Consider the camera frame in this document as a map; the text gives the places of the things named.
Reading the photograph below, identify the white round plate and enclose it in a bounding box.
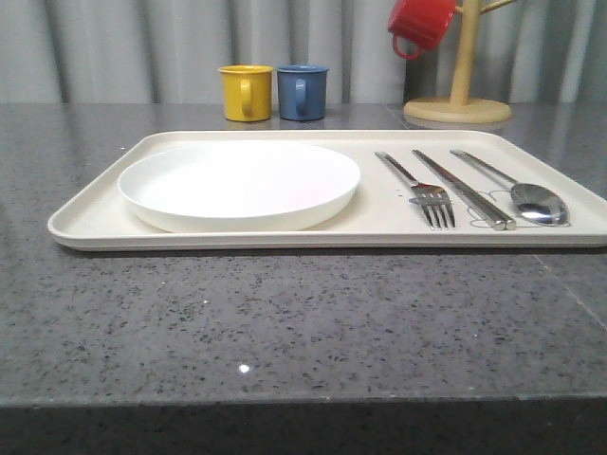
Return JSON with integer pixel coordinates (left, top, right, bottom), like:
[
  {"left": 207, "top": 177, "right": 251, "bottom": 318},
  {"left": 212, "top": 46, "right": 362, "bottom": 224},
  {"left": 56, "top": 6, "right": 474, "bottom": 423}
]
[{"left": 118, "top": 140, "right": 361, "bottom": 233}]

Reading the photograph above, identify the silver metal fork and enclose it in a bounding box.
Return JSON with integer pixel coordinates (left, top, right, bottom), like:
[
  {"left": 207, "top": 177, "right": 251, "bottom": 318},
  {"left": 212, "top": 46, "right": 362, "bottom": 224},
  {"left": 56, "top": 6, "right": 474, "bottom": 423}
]
[{"left": 375, "top": 152, "right": 456, "bottom": 229}]

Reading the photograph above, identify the silver metal spoon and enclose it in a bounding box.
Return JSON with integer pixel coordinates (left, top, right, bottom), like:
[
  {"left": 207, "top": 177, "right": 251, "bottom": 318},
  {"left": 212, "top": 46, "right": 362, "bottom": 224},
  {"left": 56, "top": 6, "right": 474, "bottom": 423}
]
[{"left": 451, "top": 149, "right": 570, "bottom": 227}]

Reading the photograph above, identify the blue enamel mug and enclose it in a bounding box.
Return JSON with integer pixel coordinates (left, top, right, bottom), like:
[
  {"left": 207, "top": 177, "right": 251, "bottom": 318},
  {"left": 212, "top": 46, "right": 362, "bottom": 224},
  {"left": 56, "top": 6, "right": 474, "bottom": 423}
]
[{"left": 276, "top": 64, "right": 329, "bottom": 121}]

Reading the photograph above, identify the cream rabbit serving tray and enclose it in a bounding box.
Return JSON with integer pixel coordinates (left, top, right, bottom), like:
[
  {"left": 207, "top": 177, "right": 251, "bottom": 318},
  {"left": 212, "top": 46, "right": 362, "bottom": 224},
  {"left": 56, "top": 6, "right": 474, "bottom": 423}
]
[{"left": 47, "top": 130, "right": 606, "bottom": 251}]

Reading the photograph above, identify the yellow enamel mug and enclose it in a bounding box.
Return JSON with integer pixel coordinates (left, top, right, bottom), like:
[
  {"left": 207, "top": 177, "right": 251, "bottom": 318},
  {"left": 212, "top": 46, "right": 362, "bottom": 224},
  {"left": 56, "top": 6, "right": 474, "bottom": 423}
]
[{"left": 218, "top": 64, "right": 274, "bottom": 122}]

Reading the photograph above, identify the wooden mug tree stand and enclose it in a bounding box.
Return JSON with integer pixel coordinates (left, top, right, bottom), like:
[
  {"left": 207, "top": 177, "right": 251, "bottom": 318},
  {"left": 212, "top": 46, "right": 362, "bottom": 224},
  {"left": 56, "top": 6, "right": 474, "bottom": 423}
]
[{"left": 403, "top": 0, "right": 511, "bottom": 124}]

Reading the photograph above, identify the red enamel mug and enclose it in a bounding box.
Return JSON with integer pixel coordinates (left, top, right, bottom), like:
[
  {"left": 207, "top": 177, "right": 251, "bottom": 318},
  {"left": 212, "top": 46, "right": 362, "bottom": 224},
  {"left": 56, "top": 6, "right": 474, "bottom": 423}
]
[{"left": 387, "top": 0, "right": 456, "bottom": 60}]

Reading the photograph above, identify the grey curtain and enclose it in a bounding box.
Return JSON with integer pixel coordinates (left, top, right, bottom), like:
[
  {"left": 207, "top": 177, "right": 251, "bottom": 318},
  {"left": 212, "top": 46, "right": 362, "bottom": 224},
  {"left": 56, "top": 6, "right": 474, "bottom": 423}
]
[{"left": 1, "top": 1, "right": 606, "bottom": 104}]

